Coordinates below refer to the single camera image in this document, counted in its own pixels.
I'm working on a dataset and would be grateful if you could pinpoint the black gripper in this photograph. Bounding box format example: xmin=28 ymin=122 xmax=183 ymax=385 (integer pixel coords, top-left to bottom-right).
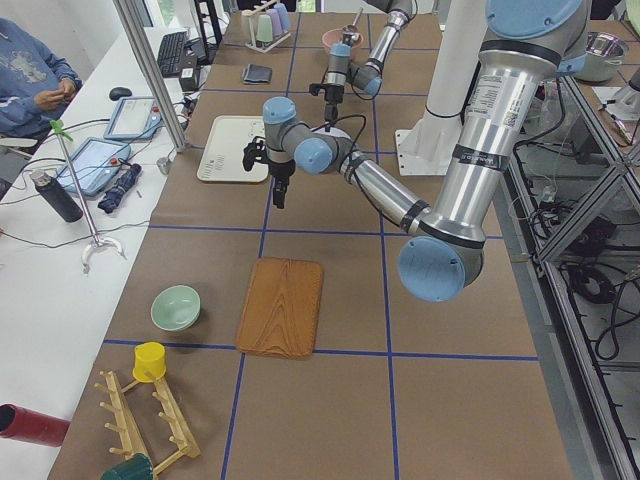
xmin=269 ymin=160 xmax=294 ymax=209
xmin=324 ymin=85 xmax=342 ymax=123

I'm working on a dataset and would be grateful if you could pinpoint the white plate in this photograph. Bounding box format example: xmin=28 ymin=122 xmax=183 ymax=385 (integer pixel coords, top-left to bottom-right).
xmin=311 ymin=127 xmax=352 ymax=143

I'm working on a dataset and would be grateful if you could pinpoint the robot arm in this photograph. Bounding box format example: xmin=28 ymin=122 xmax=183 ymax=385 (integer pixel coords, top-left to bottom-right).
xmin=309 ymin=0 xmax=418 ymax=123
xmin=263 ymin=1 xmax=590 ymax=302

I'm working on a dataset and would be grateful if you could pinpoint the cream bear tray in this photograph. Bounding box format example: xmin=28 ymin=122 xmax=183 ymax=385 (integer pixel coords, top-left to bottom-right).
xmin=196 ymin=115 xmax=268 ymax=183

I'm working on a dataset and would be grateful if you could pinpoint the wooden tray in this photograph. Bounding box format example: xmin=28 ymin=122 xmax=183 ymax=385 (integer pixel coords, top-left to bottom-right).
xmin=235 ymin=257 xmax=324 ymax=360

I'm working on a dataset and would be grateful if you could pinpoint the pink bowl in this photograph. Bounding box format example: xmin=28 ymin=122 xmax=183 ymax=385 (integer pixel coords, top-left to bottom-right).
xmin=322 ymin=28 xmax=363 ymax=58

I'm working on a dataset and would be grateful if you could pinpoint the metal scoop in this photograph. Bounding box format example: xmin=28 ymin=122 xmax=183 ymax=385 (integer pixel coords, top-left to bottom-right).
xmin=341 ymin=8 xmax=363 ymax=46

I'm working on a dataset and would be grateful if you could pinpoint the grey folded cloth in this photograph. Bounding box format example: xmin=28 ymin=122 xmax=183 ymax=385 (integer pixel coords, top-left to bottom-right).
xmin=242 ymin=64 xmax=272 ymax=84

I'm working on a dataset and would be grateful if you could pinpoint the green pastel cup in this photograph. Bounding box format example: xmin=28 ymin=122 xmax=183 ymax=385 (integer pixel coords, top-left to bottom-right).
xmin=256 ymin=13 xmax=274 ymax=43

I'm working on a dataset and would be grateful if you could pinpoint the blue pastel cup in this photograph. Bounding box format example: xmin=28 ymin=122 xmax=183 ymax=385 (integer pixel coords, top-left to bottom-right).
xmin=274 ymin=3 xmax=291 ymax=31

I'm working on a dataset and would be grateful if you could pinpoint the purple pastel cup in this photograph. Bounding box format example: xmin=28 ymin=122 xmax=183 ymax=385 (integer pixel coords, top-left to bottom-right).
xmin=266 ymin=8 xmax=283 ymax=37

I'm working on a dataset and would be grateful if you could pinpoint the black box device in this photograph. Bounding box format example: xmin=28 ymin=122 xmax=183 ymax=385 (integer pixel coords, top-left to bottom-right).
xmin=178 ymin=66 xmax=200 ymax=92

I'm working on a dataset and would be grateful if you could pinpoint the green bowl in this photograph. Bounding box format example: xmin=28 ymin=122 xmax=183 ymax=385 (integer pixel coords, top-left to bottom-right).
xmin=150 ymin=285 xmax=201 ymax=332

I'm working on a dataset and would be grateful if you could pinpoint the far teach pendant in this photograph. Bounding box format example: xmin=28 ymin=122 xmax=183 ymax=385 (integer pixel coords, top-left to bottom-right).
xmin=103 ymin=96 xmax=162 ymax=141

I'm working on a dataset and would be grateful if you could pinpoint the teach pendant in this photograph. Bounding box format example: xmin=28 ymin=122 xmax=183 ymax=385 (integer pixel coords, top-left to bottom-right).
xmin=63 ymin=137 xmax=131 ymax=197
xmin=103 ymin=96 xmax=162 ymax=141

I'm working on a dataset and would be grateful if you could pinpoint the folded dark umbrella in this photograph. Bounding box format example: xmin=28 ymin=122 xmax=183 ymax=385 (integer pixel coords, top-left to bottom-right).
xmin=98 ymin=163 xmax=142 ymax=214

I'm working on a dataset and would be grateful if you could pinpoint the black keyboard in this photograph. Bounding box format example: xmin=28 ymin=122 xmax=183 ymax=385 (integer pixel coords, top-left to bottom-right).
xmin=156 ymin=31 xmax=188 ymax=78

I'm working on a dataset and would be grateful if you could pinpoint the near teach pendant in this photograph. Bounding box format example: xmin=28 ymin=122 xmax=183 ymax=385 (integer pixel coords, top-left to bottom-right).
xmin=63 ymin=137 xmax=131 ymax=197

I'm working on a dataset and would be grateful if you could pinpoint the black computer mouse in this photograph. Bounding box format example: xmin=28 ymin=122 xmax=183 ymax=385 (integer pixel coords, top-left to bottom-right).
xmin=109 ymin=87 xmax=132 ymax=101

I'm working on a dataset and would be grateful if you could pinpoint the yellow cup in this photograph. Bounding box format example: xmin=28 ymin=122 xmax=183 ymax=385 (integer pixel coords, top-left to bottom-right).
xmin=132 ymin=342 xmax=167 ymax=383

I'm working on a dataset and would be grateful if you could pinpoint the metal stand with green clip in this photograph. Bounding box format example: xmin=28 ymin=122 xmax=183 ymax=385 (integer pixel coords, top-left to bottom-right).
xmin=50 ymin=120 xmax=126 ymax=275

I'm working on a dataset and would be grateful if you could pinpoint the black water bottle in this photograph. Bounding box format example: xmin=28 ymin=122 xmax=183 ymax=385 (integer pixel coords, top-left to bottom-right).
xmin=30 ymin=169 xmax=83 ymax=223

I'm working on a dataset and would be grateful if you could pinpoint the seated person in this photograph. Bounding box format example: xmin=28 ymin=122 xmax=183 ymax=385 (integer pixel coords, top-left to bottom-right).
xmin=1 ymin=18 xmax=83 ymax=138

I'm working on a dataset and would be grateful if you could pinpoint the steel mixing bowl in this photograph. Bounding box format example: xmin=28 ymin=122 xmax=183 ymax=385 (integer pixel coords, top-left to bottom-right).
xmin=575 ymin=32 xmax=629 ymax=83

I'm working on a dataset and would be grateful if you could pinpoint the wooden cup rack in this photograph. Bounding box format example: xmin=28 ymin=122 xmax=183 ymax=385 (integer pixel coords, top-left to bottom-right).
xmin=94 ymin=370 xmax=201 ymax=479

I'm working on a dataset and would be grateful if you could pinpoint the dark green cup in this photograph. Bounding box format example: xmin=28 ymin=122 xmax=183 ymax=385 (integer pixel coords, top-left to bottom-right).
xmin=100 ymin=453 xmax=154 ymax=480

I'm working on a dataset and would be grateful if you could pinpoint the red cylinder bottle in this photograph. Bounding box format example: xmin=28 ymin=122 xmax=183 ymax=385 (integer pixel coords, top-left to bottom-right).
xmin=1 ymin=404 xmax=70 ymax=447

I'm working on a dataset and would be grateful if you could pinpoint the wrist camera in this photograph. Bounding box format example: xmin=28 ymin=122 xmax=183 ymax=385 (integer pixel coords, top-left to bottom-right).
xmin=309 ymin=83 xmax=327 ymax=96
xmin=242 ymin=136 xmax=268 ymax=172

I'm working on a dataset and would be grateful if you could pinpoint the white wire cup rack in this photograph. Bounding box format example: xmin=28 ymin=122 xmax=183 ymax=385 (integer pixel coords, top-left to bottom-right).
xmin=241 ymin=1 xmax=291 ymax=53

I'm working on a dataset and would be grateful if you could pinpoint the aluminium frame post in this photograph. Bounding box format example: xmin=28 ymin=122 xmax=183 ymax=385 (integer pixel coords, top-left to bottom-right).
xmin=113 ymin=0 xmax=187 ymax=153

